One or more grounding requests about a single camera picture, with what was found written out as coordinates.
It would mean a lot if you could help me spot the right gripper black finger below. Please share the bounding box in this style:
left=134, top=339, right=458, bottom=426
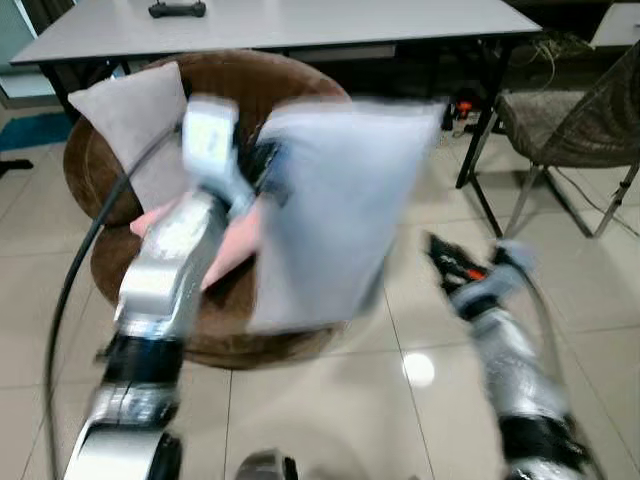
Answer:
left=424, top=232, right=469, bottom=286

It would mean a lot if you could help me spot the grey square pillow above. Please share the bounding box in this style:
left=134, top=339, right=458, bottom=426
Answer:
left=243, top=97, right=447, bottom=336
left=68, top=62, right=193, bottom=213

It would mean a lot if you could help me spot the pink pillow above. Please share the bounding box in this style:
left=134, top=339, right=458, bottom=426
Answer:
left=128, top=195, right=266, bottom=293

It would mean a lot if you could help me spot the brown round sofa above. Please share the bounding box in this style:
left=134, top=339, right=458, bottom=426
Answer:
left=62, top=50, right=346, bottom=369

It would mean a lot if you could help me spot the teal floor mat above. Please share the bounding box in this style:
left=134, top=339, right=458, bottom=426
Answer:
left=0, top=110, right=73, bottom=153

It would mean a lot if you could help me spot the long grey table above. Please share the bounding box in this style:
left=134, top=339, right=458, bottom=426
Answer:
left=10, top=0, right=546, bottom=236

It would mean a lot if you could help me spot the brown wicker chair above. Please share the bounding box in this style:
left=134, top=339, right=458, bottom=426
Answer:
left=495, top=42, right=640, bottom=239

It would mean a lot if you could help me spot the black controller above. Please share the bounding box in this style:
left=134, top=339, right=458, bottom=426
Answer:
left=148, top=0, right=208, bottom=20

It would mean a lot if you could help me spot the white table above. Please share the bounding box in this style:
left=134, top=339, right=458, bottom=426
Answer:
left=590, top=3, right=640, bottom=51

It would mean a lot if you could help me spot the grey robot leg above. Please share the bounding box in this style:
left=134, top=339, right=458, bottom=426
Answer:
left=233, top=450, right=301, bottom=480

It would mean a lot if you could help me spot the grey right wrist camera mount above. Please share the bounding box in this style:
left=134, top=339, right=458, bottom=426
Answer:
left=460, top=240, right=538, bottom=321

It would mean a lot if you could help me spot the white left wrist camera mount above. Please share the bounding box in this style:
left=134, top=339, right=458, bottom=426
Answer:
left=182, top=96, right=257, bottom=216

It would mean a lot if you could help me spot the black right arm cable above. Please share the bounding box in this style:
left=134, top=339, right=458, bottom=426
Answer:
left=525, top=270, right=611, bottom=480

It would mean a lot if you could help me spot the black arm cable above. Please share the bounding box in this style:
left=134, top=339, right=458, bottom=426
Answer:
left=42, top=125, right=186, bottom=480
left=525, top=270, right=611, bottom=480

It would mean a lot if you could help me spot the grey floor cable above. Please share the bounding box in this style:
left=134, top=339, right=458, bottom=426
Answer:
left=553, top=165, right=640, bottom=238

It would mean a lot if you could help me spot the power strip with red switch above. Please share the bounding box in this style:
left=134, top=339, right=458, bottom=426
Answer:
left=445, top=95, right=477, bottom=138

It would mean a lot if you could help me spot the thin tangled cable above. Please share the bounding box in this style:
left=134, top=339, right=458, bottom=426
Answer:
left=520, top=32, right=593, bottom=93

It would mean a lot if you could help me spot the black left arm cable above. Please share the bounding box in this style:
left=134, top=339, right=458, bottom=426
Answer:
left=42, top=125, right=186, bottom=480

